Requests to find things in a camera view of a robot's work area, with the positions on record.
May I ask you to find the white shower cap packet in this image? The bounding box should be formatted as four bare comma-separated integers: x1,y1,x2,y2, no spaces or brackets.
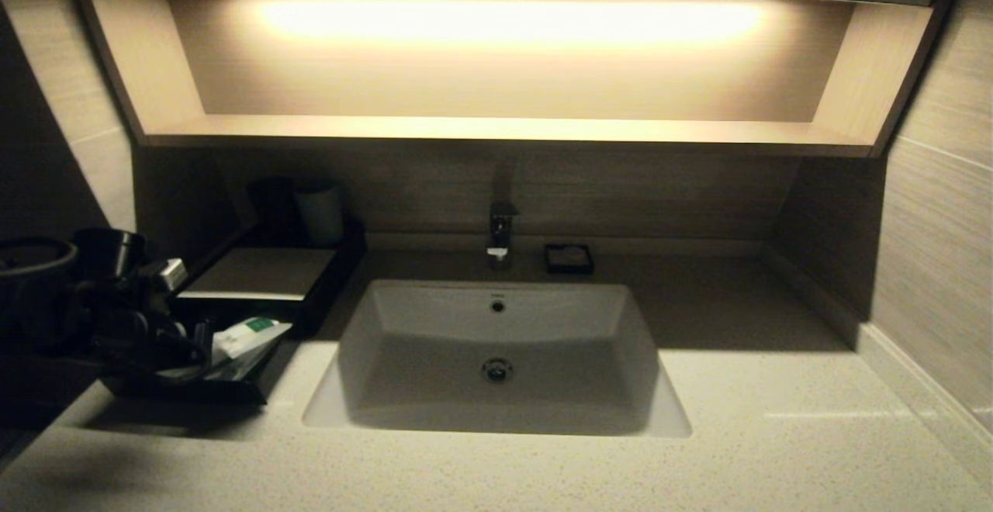
159,353,268,383

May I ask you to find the white comb packet green label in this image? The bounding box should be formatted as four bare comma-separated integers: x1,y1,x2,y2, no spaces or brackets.
211,316,294,363

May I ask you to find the dark grey tumbler cup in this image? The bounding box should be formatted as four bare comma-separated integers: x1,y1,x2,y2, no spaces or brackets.
247,177,303,247

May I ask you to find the black amenity tray box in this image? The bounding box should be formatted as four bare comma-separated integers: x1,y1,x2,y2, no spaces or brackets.
175,220,369,338

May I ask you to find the light grey tumbler cup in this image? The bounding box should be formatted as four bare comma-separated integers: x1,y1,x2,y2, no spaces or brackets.
293,179,346,247

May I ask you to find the white ceramic sink basin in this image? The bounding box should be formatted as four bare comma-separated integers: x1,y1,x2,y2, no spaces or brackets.
301,279,693,439

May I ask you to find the chrome faucet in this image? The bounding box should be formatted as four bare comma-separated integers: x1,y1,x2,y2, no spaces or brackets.
486,200,519,268

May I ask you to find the black soap dish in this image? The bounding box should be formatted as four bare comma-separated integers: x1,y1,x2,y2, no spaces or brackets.
544,244,595,275

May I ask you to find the warm shelf light strip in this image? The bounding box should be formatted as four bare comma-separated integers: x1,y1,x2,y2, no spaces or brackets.
264,4,765,43

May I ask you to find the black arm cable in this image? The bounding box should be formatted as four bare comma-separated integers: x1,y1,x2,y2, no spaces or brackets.
70,279,191,365

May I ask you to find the wooden wall shelf niche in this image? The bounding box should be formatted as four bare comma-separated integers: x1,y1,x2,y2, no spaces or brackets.
66,0,967,160

